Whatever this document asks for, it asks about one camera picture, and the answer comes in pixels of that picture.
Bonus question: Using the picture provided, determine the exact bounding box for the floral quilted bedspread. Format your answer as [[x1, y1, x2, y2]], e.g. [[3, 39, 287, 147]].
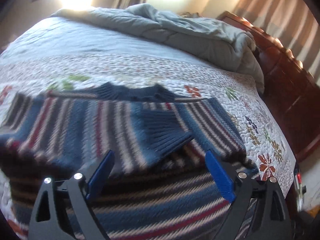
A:
[[1, 17, 295, 239]]

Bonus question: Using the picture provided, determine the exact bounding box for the beige striped curtain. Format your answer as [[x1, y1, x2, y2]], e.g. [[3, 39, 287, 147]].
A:
[[233, 0, 320, 84]]

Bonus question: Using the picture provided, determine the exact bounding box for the blue striped knit sweater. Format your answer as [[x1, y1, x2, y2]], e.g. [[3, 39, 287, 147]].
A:
[[1, 83, 258, 239]]

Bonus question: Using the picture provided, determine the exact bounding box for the grey rumpled duvet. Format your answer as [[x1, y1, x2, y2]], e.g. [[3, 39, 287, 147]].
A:
[[53, 3, 265, 93]]

